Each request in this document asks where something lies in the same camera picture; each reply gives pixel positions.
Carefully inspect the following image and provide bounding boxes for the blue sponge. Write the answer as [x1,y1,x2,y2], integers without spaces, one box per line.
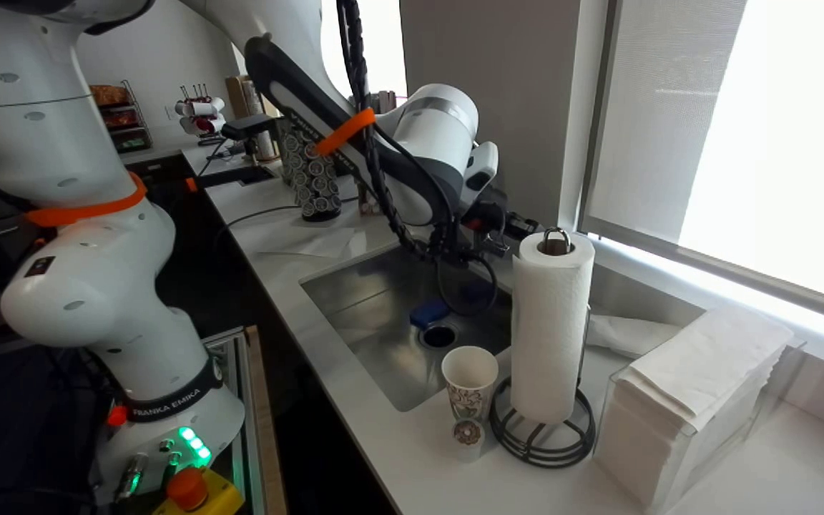
[410,298,453,330]

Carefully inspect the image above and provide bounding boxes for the white paper towel roll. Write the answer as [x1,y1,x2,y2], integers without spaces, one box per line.
[510,231,597,426]

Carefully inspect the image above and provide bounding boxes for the stainless steel sink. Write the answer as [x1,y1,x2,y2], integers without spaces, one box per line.
[300,240,521,413]

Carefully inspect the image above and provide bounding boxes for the patterned paper cup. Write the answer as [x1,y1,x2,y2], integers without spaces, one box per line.
[441,346,499,424]

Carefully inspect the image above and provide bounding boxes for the coffee pod tower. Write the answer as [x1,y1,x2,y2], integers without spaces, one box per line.
[278,117,343,223]

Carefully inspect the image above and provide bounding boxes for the small cup with donut print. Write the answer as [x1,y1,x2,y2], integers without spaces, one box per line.
[452,418,486,463]

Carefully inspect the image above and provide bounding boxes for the window with roller blind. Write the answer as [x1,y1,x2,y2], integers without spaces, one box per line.
[578,0,824,331]

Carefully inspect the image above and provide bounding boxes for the stack of white napkins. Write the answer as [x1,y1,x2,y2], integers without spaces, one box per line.
[595,308,796,510]

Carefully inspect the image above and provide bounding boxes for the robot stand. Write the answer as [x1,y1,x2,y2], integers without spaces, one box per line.
[201,325,288,515]

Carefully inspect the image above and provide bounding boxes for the rack of white mugs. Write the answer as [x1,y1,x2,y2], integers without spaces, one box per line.
[174,84,227,148]

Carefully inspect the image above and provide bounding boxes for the clear plastic napkin holder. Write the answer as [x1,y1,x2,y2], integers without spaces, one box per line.
[592,335,808,515]

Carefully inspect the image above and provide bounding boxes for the yellow emergency stop box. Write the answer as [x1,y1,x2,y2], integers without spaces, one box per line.
[152,466,245,515]

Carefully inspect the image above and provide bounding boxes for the black cable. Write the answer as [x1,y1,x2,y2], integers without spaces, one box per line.
[215,195,360,251]

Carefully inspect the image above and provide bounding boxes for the black wire towel holder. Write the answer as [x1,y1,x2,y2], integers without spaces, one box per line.
[489,227,597,470]

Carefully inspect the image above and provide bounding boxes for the camera on mount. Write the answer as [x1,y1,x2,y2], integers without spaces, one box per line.
[185,113,278,192]

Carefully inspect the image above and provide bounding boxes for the wire snack rack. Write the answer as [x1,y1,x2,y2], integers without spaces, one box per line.
[89,79,154,155]

